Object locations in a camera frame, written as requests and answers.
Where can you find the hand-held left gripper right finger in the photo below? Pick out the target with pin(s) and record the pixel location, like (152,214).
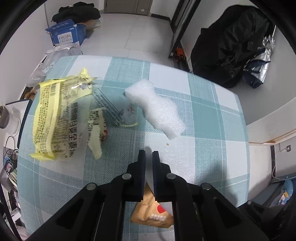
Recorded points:
(159,180)

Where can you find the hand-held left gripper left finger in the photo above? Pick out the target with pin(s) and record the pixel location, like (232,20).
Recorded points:
(138,176)

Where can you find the torn yellow wrapper strip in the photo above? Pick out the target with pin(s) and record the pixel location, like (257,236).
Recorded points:
(94,141)

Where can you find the yellow bread wrapper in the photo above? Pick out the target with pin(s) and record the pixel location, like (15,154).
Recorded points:
(53,120)

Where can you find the blue printed bag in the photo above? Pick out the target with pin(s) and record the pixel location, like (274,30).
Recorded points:
(285,192)

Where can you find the brown paper packet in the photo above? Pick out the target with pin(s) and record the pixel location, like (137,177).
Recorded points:
(145,213)

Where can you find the checked teal tablecloth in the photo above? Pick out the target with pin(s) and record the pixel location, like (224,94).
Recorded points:
(203,139)

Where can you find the white foam sheet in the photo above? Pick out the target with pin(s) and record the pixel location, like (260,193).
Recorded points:
(159,109)

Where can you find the clear plastic tray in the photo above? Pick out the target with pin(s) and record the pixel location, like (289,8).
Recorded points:
(108,106)

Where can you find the orange and black tool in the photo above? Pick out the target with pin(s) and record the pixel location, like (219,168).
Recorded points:
(179,52)

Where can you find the navy box with white top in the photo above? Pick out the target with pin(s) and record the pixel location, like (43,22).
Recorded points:
(27,109)

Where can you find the small brown bag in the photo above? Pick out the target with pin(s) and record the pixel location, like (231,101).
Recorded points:
(30,93)

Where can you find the white cup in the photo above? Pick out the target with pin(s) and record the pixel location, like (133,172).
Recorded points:
(9,120)

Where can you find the silver foil bag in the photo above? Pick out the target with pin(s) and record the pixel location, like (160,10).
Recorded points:
(261,67)

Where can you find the grey mailer bag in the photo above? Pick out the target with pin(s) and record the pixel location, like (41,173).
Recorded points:
(49,58)

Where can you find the black backpack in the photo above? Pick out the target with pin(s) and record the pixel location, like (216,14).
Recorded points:
(226,46)

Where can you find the black framed sliding door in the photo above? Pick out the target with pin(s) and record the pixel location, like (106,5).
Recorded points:
(182,27)

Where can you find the brown paper bag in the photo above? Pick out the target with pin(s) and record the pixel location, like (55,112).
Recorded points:
(93,24)

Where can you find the blue cardboard box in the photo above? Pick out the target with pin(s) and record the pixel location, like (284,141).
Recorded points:
(67,34)

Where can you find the grey door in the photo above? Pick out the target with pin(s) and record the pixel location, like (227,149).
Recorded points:
(124,5)

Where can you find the black clothes pile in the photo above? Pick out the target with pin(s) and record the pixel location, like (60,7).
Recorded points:
(76,11)

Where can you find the wall socket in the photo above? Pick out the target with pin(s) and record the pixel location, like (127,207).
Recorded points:
(288,148)

